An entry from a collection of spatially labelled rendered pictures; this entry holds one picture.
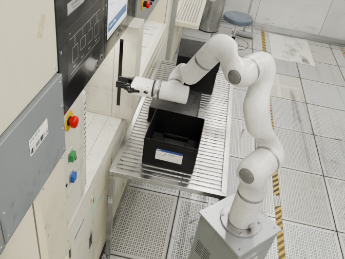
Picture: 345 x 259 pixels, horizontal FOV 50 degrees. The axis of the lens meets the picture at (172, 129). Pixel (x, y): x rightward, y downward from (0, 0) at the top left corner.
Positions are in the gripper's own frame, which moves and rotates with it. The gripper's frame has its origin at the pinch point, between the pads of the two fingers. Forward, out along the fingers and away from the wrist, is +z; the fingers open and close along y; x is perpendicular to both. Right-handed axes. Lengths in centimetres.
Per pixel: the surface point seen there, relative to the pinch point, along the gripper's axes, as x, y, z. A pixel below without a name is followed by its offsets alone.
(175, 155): -32.2, -5.8, -31.2
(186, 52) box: -18, 81, -24
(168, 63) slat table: -43, 109, -10
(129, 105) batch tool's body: -22.2, 14.6, -1.7
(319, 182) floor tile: -119, 97, -154
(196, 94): -33, 56, -36
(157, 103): -33, 38, -14
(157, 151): -32.3, -5.4, -21.9
